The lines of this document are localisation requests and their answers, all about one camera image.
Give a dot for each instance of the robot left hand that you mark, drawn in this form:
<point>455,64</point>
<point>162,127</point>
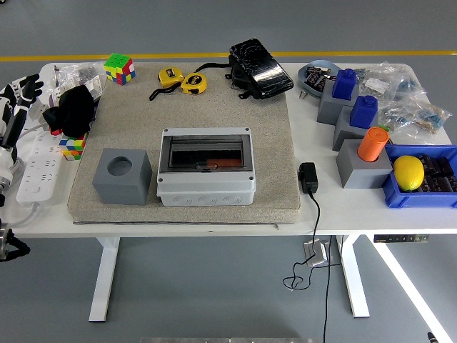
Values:
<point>10,121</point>

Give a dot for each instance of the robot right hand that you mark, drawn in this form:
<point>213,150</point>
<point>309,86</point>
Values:
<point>432,338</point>

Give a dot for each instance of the smoky transparent box lid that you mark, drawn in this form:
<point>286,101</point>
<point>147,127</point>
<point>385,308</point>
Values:
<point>185,150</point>

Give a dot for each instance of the orange cylindrical battery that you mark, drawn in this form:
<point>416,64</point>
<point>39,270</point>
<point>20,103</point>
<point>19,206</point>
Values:
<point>373,144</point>
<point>223,163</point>

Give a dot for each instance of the grey plastic junction box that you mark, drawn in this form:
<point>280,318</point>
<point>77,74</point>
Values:
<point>207,189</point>

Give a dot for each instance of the blue battery block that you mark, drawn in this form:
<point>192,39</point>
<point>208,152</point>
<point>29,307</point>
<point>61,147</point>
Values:
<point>363,112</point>
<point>344,84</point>

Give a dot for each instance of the white circuit breaker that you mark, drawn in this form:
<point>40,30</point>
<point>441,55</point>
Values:
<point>38,110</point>

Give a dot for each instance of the white power strip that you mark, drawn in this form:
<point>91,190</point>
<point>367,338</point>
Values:
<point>39,168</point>

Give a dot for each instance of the black cloth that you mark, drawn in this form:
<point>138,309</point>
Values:
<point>73,110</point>

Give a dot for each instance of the thin metal tool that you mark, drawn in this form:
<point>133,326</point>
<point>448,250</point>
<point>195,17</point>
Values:
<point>56,76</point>

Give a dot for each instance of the small Rubik's cube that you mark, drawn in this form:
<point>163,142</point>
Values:
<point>72,147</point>

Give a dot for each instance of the clear bag of parts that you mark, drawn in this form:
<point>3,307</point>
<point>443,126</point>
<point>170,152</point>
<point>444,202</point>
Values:
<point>78,73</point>
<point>396,116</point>
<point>428,118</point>
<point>375,84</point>
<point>408,84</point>

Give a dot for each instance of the black table control panel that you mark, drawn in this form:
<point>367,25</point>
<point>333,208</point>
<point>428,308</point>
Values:
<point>401,238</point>

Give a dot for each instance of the large Rubik's cube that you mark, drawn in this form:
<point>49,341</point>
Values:
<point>119,69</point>

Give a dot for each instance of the grey holder block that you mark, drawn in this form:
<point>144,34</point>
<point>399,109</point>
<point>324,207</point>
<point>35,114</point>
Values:
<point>360,171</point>
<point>330,109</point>
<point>121,189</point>
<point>344,132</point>

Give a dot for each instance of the blue plastic bin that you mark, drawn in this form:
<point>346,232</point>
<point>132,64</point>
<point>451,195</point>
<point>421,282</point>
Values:
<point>417,200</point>

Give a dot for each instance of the yellow tape measure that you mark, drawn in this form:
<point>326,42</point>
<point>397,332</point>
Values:
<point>170,76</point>
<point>194,83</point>

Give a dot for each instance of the yellow lemon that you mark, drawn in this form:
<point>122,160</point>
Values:
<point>408,173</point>

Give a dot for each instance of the black capacitors heap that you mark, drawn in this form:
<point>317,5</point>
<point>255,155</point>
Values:
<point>439,171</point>

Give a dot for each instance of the black power adapter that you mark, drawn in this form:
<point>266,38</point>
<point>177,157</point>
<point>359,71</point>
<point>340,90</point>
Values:
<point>308,177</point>

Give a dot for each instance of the small green item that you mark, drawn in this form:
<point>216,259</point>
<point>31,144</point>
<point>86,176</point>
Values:
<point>383,127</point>

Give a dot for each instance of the grey-brown mat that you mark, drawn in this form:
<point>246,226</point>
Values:
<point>271,143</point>

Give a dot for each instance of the black pouch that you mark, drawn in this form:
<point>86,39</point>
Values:
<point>264,71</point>

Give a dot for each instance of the black electronic components heap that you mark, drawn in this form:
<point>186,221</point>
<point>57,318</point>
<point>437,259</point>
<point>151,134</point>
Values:
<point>316,76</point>

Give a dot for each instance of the blue-grey oval dish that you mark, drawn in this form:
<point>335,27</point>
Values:
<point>303,80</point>

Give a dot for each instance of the silver metal bracket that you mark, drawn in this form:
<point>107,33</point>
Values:
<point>316,255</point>

